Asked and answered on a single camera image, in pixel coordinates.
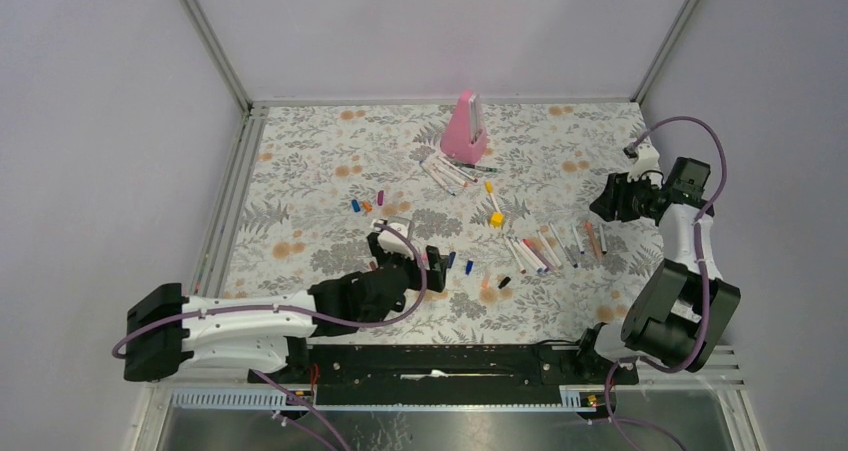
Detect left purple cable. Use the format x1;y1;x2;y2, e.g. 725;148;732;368
111;222;430;361

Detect orange brown marker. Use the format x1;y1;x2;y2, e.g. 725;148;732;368
584;220;604;260

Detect dark green marker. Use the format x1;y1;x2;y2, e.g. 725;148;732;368
455;162;499;173

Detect yellow cube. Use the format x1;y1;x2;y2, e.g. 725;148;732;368
489;212;505;228

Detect floral table mat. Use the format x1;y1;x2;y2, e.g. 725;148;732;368
200;102;663;344

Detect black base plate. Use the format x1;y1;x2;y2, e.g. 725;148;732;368
248;340;612;408

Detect grey white marker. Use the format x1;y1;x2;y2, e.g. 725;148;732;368
536;230;562;269

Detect purple capped white marker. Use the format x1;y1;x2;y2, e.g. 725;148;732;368
516;239;549;273

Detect magenta capped white marker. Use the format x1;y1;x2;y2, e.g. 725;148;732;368
438;156;479;183

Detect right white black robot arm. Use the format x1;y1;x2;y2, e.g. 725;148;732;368
573;144;741;383

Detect dark blue capped marker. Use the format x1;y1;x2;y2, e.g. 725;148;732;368
548;223;579;269

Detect red brown capped marker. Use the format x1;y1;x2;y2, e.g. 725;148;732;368
503;236;527;275

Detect pink metronome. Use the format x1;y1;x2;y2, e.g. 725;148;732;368
440;89;489;165

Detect pink translucent marker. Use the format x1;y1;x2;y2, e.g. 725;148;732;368
522;238;556;271

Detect blue capped white marker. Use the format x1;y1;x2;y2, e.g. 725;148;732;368
419;161;456;196

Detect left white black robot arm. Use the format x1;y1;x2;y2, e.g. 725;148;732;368
111;219;452;382

